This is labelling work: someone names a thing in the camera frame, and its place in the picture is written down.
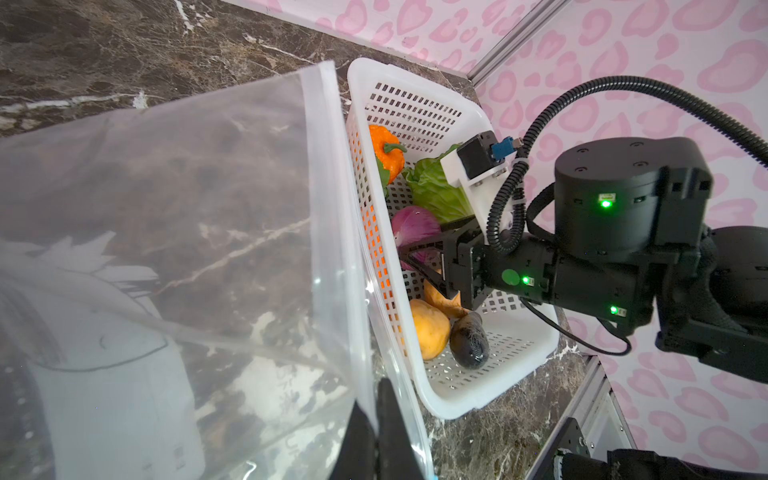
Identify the aluminium corner post right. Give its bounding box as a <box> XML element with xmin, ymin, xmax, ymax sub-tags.
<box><xmin>467</xmin><ymin>0</ymin><xmax>571</xmax><ymax>86</ymax></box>

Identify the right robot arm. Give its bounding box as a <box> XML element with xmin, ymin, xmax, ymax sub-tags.
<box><xmin>398</xmin><ymin>137</ymin><xmax>767</xmax><ymax>383</ymax></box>

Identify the white perforated plastic basket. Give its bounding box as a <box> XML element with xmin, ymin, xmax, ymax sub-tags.
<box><xmin>346</xmin><ymin>58</ymin><xmax>559</xmax><ymax>419</ymax></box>

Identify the orange toy pumpkin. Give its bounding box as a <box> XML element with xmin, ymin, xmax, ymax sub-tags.
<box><xmin>369</xmin><ymin>125</ymin><xmax>407</xmax><ymax>187</ymax></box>

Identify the green toy lettuce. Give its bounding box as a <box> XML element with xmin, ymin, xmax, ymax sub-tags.
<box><xmin>403</xmin><ymin>144</ymin><xmax>474</xmax><ymax>224</ymax></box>

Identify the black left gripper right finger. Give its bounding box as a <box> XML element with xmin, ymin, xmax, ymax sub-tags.
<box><xmin>377</xmin><ymin>378</ymin><xmax>423</xmax><ymax>480</ymax></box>

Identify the purple toy onion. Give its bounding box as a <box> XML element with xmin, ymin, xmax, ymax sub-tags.
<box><xmin>391</xmin><ymin>206</ymin><xmax>442</xmax><ymax>271</ymax></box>

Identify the dark toy eggplant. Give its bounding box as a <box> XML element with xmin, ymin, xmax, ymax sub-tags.
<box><xmin>449</xmin><ymin>312</ymin><xmax>490</xmax><ymax>370</ymax></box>

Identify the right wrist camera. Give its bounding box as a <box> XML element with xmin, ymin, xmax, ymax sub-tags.
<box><xmin>440</xmin><ymin>131</ymin><xmax>522</xmax><ymax>235</ymax></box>

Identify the clear zip top bag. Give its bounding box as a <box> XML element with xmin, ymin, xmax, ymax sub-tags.
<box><xmin>1</xmin><ymin>62</ymin><xmax>434</xmax><ymax>479</ymax></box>

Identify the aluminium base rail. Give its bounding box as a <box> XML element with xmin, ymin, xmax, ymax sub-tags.
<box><xmin>524</xmin><ymin>356</ymin><xmax>768</xmax><ymax>480</ymax></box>

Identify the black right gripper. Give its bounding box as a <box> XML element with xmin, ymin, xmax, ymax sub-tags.
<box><xmin>397</xmin><ymin>218</ymin><xmax>555</xmax><ymax>310</ymax></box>

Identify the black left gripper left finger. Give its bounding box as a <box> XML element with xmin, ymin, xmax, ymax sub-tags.
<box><xmin>328</xmin><ymin>403</ymin><xmax>376</xmax><ymax>480</ymax></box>

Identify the brown toy bread roll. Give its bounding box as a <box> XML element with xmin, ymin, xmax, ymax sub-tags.
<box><xmin>424</xmin><ymin>280</ymin><xmax>468</xmax><ymax>318</ymax></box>

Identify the yellow toy potato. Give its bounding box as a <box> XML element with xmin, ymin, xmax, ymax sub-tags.
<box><xmin>410</xmin><ymin>299</ymin><xmax>451</xmax><ymax>361</ymax></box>

